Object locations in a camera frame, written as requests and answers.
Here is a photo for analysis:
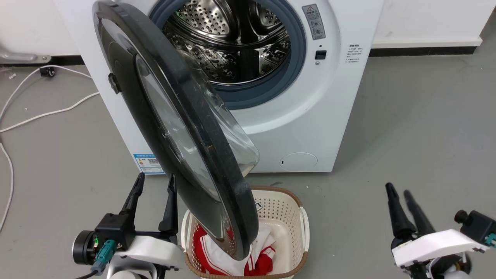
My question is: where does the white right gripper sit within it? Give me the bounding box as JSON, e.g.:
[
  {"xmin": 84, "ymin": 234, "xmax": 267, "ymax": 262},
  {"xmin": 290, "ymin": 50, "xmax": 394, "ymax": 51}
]
[{"xmin": 385, "ymin": 183, "xmax": 488, "ymax": 269}]

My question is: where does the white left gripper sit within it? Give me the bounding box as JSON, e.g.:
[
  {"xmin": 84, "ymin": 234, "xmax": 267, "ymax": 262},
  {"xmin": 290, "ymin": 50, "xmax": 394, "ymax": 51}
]
[{"xmin": 115, "ymin": 173, "xmax": 186, "ymax": 271}]

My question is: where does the black round glass washer door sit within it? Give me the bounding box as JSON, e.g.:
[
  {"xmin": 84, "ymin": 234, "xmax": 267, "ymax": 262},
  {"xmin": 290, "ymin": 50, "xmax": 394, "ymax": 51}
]
[{"xmin": 92, "ymin": 0, "xmax": 260, "ymax": 261}]

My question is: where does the white front-load washing machine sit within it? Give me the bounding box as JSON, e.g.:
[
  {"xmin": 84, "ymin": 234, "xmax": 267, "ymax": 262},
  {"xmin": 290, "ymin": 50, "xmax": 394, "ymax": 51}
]
[{"xmin": 54, "ymin": 0, "xmax": 384, "ymax": 175}]

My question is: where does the grey rubber door gasket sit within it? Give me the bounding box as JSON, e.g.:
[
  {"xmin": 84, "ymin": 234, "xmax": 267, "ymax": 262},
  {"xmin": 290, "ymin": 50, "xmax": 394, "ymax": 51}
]
[{"xmin": 149, "ymin": 0, "xmax": 307, "ymax": 110}]

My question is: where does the blue white energy label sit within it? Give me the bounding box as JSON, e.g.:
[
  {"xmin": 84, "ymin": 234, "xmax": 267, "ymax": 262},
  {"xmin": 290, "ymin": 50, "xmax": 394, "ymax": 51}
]
[{"xmin": 133, "ymin": 153, "xmax": 165, "ymax": 175}]

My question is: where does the round white filter cover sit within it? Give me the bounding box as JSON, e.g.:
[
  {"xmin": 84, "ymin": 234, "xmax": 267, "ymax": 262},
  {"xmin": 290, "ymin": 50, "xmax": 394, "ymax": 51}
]
[{"xmin": 279, "ymin": 152, "xmax": 319, "ymax": 172}]

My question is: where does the cream plastic laundry basket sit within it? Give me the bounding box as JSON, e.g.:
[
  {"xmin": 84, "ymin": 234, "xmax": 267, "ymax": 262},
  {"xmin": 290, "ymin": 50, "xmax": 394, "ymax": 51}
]
[{"xmin": 181, "ymin": 186, "xmax": 310, "ymax": 279}]

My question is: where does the red and white garment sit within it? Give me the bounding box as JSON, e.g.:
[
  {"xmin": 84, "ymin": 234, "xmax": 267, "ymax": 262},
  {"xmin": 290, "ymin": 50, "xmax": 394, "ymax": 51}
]
[{"xmin": 192, "ymin": 226, "xmax": 277, "ymax": 277}]

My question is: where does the stainless steel washer drum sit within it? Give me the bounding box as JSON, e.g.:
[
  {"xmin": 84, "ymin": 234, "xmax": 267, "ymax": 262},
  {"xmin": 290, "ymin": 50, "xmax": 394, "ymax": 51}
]
[{"xmin": 162, "ymin": 0, "xmax": 292, "ymax": 84}]

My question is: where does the grey warning sticker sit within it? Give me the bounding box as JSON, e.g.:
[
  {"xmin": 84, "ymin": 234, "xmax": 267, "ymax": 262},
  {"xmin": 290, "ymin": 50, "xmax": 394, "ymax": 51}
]
[{"xmin": 302, "ymin": 4, "xmax": 326, "ymax": 41}]

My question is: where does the teal connector black cable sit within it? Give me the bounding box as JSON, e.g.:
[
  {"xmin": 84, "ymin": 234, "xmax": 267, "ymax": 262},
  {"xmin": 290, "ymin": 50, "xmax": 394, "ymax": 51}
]
[{"xmin": 73, "ymin": 239, "xmax": 117, "ymax": 279}]

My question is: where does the white floor cable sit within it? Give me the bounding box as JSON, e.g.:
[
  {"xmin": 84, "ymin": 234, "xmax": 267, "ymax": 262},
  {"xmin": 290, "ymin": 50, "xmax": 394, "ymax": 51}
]
[
  {"xmin": 0, "ymin": 91, "xmax": 101, "ymax": 133},
  {"xmin": 0, "ymin": 65, "xmax": 94, "ymax": 121},
  {"xmin": 0, "ymin": 142, "xmax": 15, "ymax": 232}
]

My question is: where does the grey metal floor bracket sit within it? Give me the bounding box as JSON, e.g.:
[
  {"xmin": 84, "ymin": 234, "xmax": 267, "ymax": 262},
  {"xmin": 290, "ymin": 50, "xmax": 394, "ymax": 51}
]
[{"xmin": 0, "ymin": 48, "xmax": 52, "ymax": 65}]

